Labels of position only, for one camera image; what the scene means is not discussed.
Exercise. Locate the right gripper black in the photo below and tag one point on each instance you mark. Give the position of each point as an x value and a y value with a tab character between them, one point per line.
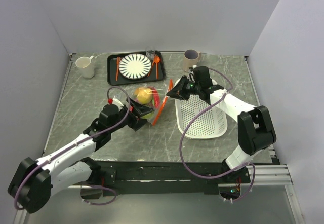
178	90

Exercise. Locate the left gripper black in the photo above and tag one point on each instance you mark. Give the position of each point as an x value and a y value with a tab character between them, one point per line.
139	110

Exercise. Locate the green pear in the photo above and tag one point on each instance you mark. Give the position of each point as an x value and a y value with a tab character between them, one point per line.
149	116

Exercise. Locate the yellow lemon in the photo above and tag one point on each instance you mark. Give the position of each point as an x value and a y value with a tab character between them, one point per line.
143	95

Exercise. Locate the red chili pepper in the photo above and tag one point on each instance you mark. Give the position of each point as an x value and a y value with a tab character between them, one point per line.
155	99

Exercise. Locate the clear zip top bag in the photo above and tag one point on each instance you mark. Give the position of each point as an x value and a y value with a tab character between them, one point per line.
163	99

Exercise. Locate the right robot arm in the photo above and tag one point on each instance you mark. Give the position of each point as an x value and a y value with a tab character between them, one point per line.
255	128

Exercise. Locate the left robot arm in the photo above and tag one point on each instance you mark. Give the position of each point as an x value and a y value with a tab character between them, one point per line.
35	181

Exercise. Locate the black tray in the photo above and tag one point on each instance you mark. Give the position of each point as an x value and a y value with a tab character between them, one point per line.
111	71

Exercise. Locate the beige mug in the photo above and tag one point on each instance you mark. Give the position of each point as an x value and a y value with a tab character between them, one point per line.
191	58

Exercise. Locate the orange spoon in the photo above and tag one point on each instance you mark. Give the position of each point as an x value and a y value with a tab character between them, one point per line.
155	63

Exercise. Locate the striped white plate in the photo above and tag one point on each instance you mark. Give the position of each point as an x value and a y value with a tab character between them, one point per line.
134	66

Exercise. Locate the white plastic basket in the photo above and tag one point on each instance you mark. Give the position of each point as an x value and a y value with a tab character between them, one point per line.
211	124

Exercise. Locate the clear glass cup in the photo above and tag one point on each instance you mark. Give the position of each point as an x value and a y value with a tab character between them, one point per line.
150	52

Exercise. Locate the orange fork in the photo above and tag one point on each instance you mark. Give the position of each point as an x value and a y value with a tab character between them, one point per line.
117	68

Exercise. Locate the white cup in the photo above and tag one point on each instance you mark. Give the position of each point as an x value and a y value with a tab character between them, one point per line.
86	66

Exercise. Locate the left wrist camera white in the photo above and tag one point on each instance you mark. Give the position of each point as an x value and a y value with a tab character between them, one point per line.
115	101

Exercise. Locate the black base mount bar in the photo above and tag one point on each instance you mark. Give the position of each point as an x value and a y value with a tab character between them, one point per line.
127	178

